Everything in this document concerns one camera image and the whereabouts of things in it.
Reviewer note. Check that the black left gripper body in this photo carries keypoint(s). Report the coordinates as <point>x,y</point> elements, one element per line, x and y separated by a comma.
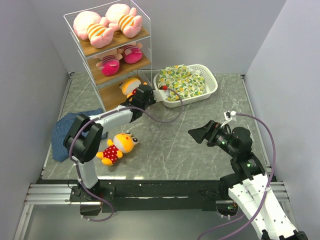
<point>151,101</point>

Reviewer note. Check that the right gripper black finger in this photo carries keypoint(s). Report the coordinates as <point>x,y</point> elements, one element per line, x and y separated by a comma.
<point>199,138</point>
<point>199,132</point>

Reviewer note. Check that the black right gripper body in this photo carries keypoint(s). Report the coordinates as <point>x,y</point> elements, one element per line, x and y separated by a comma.
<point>220,138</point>

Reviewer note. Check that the black-haired doll pink striped dress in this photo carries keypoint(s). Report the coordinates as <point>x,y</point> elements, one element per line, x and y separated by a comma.
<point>131,53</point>

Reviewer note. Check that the yellow plush red dotted dress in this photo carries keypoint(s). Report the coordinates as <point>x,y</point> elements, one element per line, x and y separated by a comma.
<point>121,144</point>

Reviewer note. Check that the pink plush pig striped shirt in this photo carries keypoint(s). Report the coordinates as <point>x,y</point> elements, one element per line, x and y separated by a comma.
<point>89,25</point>

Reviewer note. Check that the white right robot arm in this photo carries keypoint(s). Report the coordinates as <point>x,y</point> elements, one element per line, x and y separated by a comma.
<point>249,184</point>

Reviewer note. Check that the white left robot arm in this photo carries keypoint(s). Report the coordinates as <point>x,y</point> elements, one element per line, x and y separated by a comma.
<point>83,138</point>

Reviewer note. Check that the lemon print cloth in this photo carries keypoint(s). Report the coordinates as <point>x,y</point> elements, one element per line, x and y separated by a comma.
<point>186,82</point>

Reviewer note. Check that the white plastic basket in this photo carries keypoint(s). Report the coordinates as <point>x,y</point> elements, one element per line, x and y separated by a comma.
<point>211,84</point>

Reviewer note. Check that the blue checked cloth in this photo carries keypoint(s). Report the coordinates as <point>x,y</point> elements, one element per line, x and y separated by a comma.
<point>60,130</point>

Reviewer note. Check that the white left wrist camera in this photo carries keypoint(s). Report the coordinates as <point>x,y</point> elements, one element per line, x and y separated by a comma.
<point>161,94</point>

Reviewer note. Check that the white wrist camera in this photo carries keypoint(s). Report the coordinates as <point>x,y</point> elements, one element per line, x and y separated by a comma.
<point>228,117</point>
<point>161,94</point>

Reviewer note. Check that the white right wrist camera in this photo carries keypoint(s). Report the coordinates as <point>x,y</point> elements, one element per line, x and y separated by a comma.
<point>228,117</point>

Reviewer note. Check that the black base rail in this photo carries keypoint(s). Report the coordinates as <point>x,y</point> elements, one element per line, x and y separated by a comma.
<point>154,195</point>

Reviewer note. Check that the white wire wooden shelf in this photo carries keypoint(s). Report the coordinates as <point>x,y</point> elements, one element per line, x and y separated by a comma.
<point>107,87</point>

